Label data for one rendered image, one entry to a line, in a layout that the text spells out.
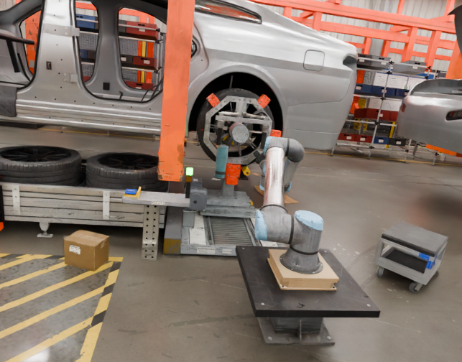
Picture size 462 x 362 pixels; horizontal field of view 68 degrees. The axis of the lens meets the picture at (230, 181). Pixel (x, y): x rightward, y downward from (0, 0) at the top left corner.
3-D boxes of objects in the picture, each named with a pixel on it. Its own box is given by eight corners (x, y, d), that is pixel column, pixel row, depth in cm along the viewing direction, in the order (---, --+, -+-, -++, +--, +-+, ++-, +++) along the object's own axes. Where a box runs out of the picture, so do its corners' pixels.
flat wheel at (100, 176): (158, 176, 334) (159, 152, 327) (177, 200, 277) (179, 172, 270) (85, 177, 306) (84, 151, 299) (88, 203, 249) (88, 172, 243)
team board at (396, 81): (407, 154, 834) (430, 70, 778) (421, 159, 786) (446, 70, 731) (350, 149, 809) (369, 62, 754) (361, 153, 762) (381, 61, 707)
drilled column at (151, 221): (157, 253, 246) (160, 198, 235) (156, 260, 237) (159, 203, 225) (143, 252, 245) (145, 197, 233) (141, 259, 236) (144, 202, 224)
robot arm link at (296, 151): (308, 136, 214) (289, 182, 276) (289, 134, 214) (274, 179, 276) (308, 153, 209) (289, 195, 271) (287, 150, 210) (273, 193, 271)
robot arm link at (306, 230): (321, 254, 172) (327, 222, 167) (287, 250, 172) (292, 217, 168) (316, 240, 186) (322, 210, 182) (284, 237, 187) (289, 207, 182)
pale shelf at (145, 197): (189, 198, 241) (189, 194, 240) (189, 207, 225) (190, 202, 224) (126, 194, 234) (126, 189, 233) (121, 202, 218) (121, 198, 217)
